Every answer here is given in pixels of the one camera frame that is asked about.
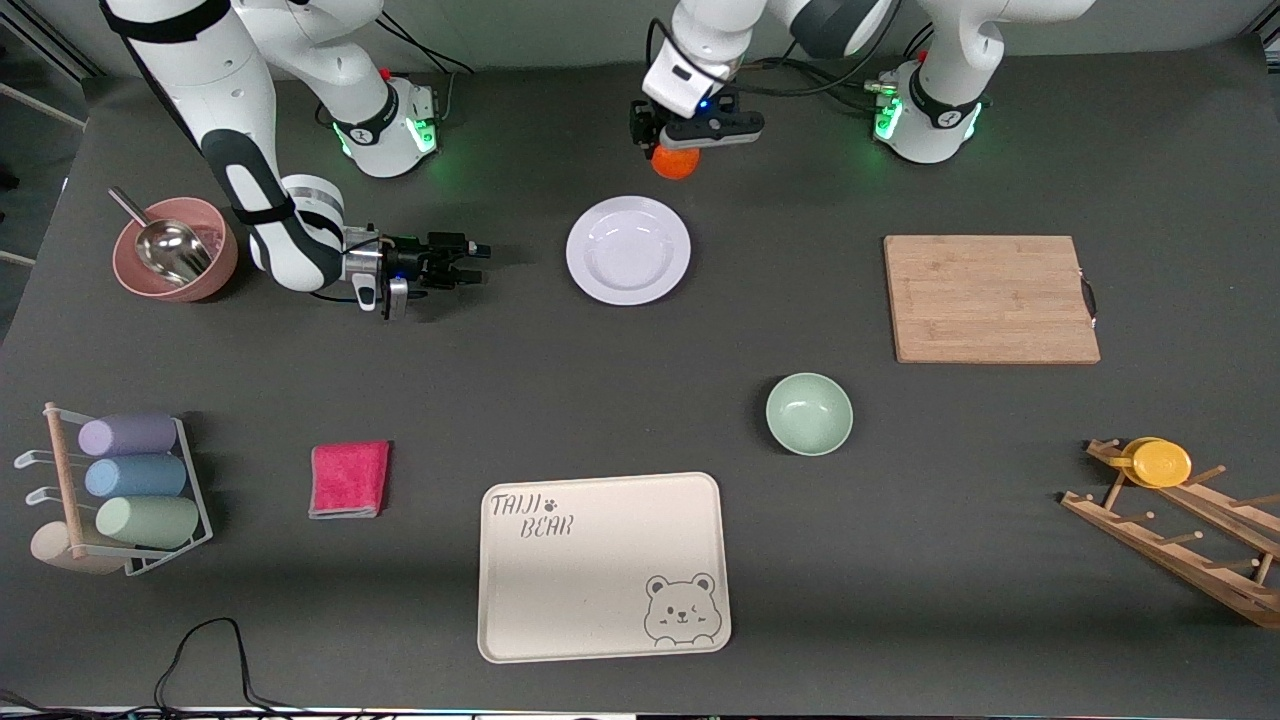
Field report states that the wooden cutting board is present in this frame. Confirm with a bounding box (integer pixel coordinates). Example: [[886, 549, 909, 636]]
[[884, 235, 1102, 365]]

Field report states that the purple cup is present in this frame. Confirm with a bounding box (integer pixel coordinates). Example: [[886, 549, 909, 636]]
[[78, 413, 178, 458]]

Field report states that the white wire cup rack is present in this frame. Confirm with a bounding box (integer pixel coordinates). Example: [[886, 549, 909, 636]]
[[14, 402, 214, 578]]

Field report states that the black right arm base cable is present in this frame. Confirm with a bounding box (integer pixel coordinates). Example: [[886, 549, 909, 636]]
[[372, 8, 477, 79]]

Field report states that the pale green bowl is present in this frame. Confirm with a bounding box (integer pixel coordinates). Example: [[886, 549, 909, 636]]
[[766, 373, 854, 457]]

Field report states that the green cup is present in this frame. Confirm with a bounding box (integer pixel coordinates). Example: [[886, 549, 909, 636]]
[[95, 496, 200, 549]]

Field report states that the black cable on table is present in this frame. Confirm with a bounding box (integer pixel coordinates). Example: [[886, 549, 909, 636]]
[[150, 618, 301, 713]]

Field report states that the pink folded cloth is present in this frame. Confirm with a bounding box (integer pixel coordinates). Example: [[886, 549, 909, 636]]
[[309, 441, 391, 520]]

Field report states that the pink bowl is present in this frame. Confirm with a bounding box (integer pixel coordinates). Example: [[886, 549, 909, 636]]
[[112, 197, 239, 303]]

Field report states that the metal scoop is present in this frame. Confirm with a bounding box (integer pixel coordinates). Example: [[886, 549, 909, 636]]
[[108, 187, 213, 287]]

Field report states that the blue cup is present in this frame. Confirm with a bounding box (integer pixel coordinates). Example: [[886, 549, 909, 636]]
[[84, 455, 188, 499]]

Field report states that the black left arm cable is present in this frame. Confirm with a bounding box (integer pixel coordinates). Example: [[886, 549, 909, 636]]
[[646, 18, 936, 99]]

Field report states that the wooden cup drying rack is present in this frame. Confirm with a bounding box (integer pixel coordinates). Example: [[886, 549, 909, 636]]
[[1060, 438, 1280, 629]]

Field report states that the beige cup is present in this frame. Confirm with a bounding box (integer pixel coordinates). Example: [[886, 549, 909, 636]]
[[30, 522, 126, 576]]

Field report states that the white round plate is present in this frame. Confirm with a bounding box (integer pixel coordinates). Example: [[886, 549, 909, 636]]
[[566, 195, 692, 306]]

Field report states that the cream bear print tray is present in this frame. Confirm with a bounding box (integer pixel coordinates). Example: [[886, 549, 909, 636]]
[[478, 472, 732, 664]]

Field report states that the yellow mug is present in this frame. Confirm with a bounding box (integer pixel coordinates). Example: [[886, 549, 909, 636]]
[[1120, 437, 1193, 489]]

